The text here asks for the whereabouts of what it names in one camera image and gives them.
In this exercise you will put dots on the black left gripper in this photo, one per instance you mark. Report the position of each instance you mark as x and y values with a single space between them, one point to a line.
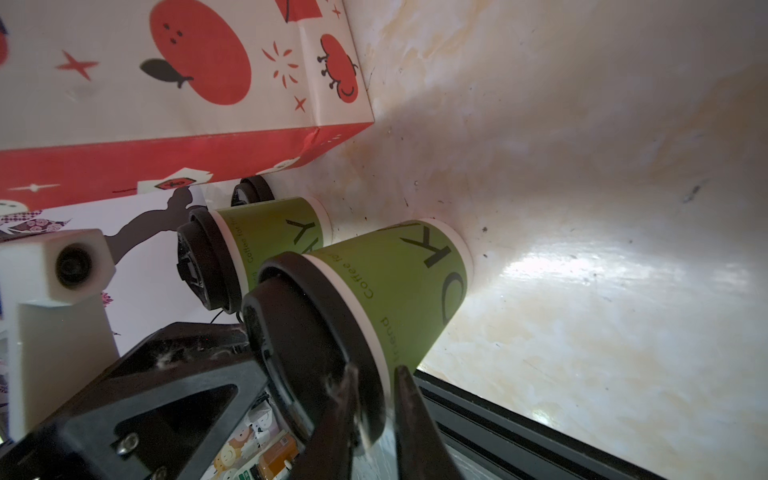
162 411

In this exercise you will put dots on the red white paper takeout bag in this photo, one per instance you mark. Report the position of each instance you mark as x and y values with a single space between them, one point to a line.
102 99

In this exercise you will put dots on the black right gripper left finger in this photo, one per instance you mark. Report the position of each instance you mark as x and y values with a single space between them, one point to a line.
328 455

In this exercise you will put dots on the stack of black cup lids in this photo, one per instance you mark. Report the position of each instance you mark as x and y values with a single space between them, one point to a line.
251 190

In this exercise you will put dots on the black plastic cup lid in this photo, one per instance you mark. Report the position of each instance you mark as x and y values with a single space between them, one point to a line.
304 334
205 264

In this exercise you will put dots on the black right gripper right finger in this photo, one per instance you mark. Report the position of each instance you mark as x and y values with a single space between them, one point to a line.
420 452

